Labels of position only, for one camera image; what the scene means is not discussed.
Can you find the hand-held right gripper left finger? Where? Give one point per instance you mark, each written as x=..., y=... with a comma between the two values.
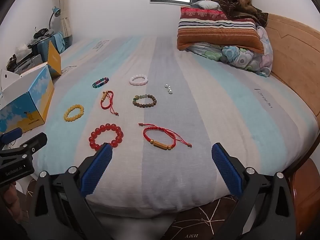
x=96, y=170

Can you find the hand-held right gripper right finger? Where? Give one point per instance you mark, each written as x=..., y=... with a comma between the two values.
x=226, y=170

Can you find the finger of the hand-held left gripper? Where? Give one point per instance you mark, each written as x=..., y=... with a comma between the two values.
x=10, y=135
x=35, y=141

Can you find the white cardboard box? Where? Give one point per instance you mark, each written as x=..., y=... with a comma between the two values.
x=37, y=95

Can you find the person's left hand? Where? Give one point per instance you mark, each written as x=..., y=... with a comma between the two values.
x=10, y=200

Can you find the dark patterned floor mat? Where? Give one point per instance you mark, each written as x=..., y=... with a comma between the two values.
x=200, y=220

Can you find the striped bed sheet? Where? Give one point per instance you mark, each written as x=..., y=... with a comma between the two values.
x=200, y=117

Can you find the grey suitcase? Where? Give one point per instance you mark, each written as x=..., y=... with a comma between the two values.
x=27, y=63

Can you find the white plastic bag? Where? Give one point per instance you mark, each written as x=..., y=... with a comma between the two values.
x=22, y=48

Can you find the light blue cloth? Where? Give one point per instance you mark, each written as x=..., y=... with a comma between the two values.
x=59, y=42

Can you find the dark clothes pile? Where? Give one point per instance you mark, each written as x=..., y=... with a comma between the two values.
x=43, y=32

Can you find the floral quilt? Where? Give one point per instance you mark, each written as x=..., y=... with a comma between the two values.
x=240, y=58

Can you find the blue desk lamp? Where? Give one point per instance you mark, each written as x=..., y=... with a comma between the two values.
x=57, y=11

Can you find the striped folded blankets pile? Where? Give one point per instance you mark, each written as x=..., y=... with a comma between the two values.
x=217, y=30

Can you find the grey pillow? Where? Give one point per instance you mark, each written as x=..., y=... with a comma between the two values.
x=207, y=4

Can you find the brown patterned blanket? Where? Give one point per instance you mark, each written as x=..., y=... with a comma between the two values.
x=240, y=2

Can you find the wooden bed frame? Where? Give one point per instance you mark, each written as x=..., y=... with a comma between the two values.
x=292, y=55

